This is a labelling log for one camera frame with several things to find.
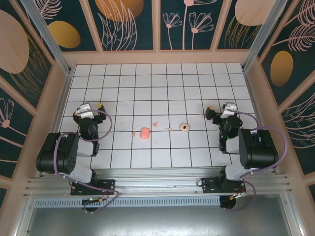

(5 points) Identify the slotted grey cable duct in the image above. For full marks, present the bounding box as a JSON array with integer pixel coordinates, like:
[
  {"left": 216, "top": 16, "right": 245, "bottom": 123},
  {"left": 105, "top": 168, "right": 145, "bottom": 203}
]
[{"left": 34, "top": 195, "right": 221, "bottom": 207}]

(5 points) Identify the aluminium corner post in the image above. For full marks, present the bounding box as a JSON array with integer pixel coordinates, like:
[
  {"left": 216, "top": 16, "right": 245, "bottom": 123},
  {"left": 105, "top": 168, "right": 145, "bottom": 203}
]
[
  {"left": 242, "top": 0, "right": 296, "bottom": 72},
  {"left": 19, "top": 0, "right": 74, "bottom": 74}
]

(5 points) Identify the small green circuit board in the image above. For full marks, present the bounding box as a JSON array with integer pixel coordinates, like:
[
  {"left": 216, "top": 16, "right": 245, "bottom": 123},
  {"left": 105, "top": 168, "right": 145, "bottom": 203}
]
[{"left": 82, "top": 196, "right": 105, "bottom": 205}]

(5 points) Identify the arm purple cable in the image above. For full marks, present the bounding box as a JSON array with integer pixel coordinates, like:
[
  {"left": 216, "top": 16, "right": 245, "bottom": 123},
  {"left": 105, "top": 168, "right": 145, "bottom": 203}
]
[
  {"left": 54, "top": 109, "right": 121, "bottom": 214},
  {"left": 228, "top": 110, "right": 288, "bottom": 212}
]

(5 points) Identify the grey metal sheet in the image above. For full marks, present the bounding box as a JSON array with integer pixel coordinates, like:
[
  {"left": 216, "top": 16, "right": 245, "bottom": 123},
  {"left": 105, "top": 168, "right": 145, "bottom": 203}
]
[{"left": 14, "top": 194, "right": 303, "bottom": 236}]

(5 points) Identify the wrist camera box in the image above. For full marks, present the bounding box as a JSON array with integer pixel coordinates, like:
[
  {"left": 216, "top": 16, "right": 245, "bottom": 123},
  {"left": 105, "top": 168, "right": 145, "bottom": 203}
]
[
  {"left": 220, "top": 102, "right": 237, "bottom": 119},
  {"left": 74, "top": 103, "right": 95, "bottom": 118}
]

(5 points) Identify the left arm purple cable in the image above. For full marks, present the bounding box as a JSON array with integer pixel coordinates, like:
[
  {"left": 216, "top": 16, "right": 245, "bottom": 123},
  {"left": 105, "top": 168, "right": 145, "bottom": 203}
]
[{"left": 54, "top": 109, "right": 121, "bottom": 214}]

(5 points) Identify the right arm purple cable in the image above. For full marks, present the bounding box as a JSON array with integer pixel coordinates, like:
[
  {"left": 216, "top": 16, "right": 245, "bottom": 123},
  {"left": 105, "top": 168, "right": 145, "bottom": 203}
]
[{"left": 228, "top": 110, "right": 288, "bottom": 212}]

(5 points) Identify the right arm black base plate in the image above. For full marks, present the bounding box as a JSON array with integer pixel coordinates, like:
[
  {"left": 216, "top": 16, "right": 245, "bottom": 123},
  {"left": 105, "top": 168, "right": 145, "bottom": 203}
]
[{"left": 196, "top": 177, "right": 247, "bottom": 195}]

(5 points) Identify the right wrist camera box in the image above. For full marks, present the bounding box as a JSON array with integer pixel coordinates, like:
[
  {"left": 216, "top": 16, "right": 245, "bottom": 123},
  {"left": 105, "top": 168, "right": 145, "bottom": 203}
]
[{"left": 220, "top": 102, "right": 237, "bottom": 119}]

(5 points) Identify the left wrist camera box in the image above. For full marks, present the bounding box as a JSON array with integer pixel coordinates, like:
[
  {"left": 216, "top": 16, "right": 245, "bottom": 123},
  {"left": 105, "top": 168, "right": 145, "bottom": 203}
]
[{"left": 74, "top": 103, "right": 95, "bottom": 118}]

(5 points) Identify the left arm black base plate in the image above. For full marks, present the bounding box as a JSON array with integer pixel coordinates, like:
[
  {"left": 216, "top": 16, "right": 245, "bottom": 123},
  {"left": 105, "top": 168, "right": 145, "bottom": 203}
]
[{"left": 70, "top": 178, "right": 116, "bottom": 196}]

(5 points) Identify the aluminium mounting rail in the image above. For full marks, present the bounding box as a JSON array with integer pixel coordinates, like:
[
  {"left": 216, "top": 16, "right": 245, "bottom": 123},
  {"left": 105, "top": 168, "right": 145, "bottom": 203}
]
[{"left": 23, "top": 167, "right": 293, "bottom": 197}]

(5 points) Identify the white orange wire connector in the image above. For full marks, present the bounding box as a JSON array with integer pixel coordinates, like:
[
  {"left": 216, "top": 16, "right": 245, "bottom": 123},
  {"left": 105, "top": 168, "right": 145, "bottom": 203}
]
[{"left": 230, "top": 191, "right": 247, "bottom": 200}]

